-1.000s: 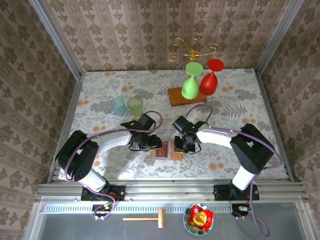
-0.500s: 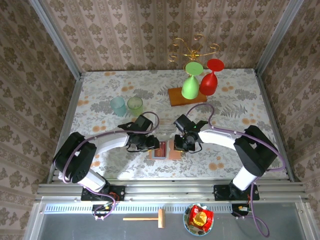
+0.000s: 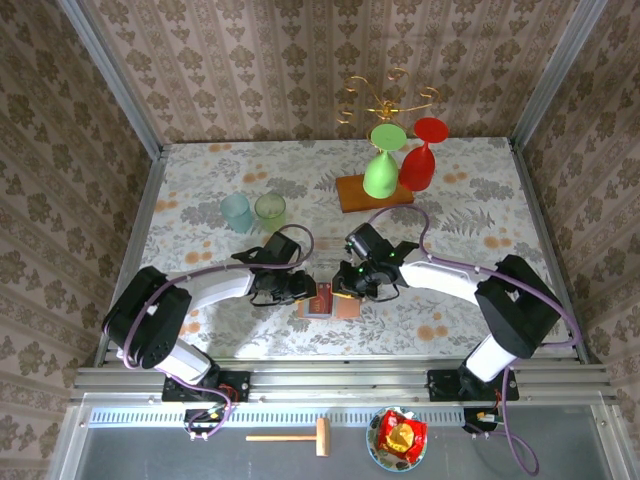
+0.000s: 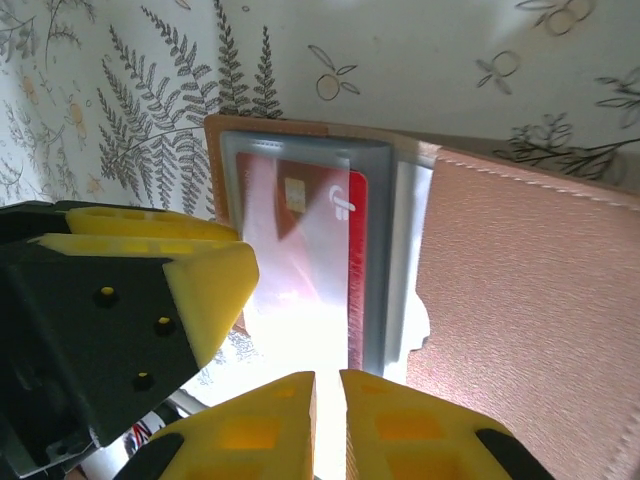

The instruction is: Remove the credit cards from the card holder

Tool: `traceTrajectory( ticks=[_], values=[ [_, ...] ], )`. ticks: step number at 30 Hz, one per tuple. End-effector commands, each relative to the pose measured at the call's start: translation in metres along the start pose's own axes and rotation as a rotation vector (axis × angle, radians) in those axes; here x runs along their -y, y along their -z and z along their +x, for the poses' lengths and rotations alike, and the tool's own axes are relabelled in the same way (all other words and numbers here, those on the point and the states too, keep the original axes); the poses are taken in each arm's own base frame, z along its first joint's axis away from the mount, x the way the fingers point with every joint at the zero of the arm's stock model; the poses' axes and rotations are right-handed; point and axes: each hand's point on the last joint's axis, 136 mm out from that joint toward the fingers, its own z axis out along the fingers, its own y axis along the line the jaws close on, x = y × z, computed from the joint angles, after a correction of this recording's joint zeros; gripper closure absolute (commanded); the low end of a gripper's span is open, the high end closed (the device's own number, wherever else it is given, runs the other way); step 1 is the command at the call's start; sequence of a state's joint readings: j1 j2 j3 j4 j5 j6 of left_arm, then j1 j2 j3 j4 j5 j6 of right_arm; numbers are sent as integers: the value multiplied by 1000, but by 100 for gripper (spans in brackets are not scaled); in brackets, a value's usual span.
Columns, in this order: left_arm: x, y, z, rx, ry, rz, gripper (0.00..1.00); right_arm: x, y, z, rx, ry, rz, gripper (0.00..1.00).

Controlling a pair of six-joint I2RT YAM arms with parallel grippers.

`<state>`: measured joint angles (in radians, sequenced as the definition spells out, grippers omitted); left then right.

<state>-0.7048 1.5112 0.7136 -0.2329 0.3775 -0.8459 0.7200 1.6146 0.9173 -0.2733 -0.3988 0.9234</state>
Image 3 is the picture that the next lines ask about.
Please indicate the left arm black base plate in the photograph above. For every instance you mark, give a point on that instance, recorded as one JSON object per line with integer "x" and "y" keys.
{"x": 240, "y": 382}

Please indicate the aluminium frame rail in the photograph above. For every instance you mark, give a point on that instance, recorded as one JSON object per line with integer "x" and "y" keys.
{"x": 340, "y": 380}

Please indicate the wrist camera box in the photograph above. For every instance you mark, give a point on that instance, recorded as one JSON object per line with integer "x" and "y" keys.
{"x": 367, "y": 240}
{"x": 280, "y": 247}

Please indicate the black power connector block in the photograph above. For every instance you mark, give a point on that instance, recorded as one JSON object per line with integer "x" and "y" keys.
{"x": 477, "y": 419}
{"x": 205, "y": 417}

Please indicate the green plastic wine glass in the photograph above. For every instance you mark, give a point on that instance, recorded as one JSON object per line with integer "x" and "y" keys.
{"x": 380, "y": 177}

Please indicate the aluminium frame post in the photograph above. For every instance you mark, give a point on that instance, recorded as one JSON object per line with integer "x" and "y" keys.
{"x": 555, "y": 75}
{"x": 115, "y": 75}

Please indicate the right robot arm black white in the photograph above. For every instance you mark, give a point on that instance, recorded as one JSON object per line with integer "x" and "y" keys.
{"x": 515, "y": 310}

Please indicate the grey metal shelf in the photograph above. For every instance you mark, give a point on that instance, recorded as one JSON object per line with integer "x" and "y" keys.
{"x": 150, "y": 457}

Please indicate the brown leather card holder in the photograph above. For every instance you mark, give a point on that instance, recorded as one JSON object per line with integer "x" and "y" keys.
{"x": 347, "y": 311}

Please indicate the wooden rack base board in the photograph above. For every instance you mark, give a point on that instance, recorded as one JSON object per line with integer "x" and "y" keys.
{"x": 350, "y": 195}

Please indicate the red plastic wine glass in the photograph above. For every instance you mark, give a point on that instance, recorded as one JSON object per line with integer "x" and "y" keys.
{"x": 417, "y": 167}

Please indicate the blue translucent cup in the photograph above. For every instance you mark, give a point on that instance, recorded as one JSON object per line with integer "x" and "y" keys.
{"x": 236, "y": 210}

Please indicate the patterned ceramic bowl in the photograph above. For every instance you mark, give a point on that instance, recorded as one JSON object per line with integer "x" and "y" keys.
{"x": 395, "y": 466}

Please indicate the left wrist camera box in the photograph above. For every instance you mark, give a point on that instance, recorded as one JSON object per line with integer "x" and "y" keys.
{"x": 280, "y": 247}

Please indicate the red yellow snack bag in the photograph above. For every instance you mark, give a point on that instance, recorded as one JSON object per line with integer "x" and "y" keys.
{"x": 400, "y": 435}

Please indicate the green translucent cup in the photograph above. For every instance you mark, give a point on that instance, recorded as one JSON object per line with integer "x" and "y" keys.
{"x": 270, "y": 210}

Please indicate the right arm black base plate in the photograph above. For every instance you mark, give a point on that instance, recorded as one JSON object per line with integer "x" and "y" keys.
{"x": 440, "y": 387}

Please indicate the wooden T-shaped mallet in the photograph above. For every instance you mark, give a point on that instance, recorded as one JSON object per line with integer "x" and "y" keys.
{"x": 323, "y": 437}

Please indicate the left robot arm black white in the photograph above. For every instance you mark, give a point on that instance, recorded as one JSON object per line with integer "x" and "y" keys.
{"x": 145, "y": 320}

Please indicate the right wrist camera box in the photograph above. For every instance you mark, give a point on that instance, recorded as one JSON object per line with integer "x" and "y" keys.
{"x": 367, "y": 240}

